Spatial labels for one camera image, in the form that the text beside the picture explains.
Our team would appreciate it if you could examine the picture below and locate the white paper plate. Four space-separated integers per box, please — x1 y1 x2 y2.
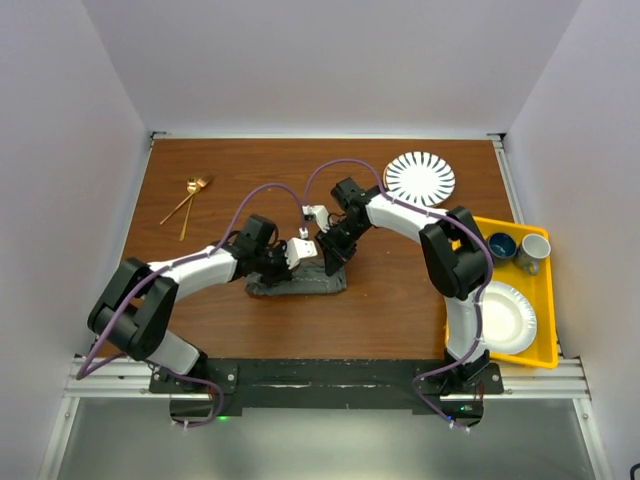
482 281 537 355

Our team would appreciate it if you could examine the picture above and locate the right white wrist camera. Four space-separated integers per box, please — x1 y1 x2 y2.
302 205 331 232

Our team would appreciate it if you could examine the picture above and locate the striped blue white plate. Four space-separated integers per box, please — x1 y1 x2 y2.
383 151 456 207

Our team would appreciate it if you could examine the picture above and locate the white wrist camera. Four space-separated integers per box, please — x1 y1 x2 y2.
302 205 331 232
285 237 318 270

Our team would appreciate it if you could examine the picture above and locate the grey cloth napkin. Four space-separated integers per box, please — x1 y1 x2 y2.
244 259 347 297

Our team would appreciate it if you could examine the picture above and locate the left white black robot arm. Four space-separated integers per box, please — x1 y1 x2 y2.
87 215 291 392

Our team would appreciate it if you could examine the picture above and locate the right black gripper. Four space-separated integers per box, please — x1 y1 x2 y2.
315 217 369 276

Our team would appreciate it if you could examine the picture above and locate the yellow plastic tray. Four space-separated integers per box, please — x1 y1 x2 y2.
444 215 560 370

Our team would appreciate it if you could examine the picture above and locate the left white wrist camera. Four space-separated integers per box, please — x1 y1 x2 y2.
285 237 318 270

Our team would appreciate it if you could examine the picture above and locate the gold spoon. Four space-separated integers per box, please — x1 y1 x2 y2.
159 178 200 225

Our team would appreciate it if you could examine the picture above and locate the white grey mug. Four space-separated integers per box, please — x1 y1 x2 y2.
514 233 551 275

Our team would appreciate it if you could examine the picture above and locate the gold fork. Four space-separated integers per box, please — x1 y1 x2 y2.
179 176 214 242

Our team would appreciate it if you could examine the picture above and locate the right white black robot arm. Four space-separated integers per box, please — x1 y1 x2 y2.
315 177 493 393

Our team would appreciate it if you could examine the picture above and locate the dark blue mug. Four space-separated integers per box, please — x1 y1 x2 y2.
486 232 518 267

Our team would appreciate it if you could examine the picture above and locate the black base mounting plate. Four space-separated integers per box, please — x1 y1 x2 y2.
149 358 504 427

